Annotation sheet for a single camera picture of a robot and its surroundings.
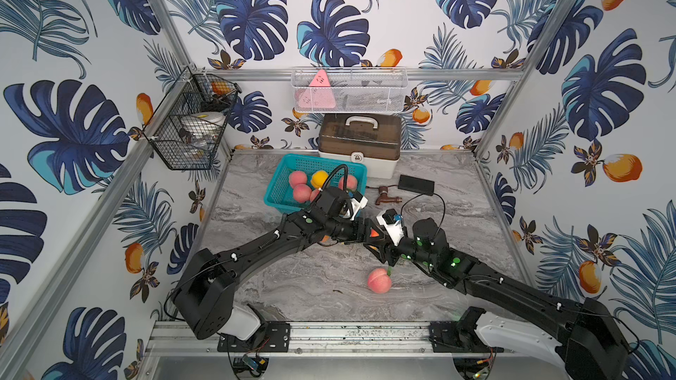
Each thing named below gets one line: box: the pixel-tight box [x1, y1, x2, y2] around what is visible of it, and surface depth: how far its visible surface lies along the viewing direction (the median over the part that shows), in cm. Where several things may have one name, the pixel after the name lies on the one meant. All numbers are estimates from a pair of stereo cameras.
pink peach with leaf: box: [288, 170, 308, 189], surface depth 108 cm
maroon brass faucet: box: [365, 184, 403, 205], surface depth 106 cm
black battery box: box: [396, 174, 435, 197], surface depth 109 cm
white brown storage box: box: [317, 113, 403, 179], surface depth 104 cm
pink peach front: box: [367, 268, 392, 294], surface depth 82 cm
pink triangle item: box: [298, 69, 337, 110], surface depth 92 cm
